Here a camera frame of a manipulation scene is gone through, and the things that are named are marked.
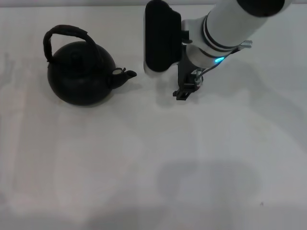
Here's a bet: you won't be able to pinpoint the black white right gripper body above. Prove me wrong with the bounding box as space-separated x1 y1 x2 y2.
143 0 182 79

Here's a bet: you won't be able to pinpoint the black round teapot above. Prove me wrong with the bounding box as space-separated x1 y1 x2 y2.
43 24 138 106

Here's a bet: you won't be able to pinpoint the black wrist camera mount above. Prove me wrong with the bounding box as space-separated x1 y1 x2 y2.
172 59 204 102

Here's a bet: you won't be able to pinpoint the black camera cable silver plugs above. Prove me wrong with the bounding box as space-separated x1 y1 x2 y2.
194 40 254 87

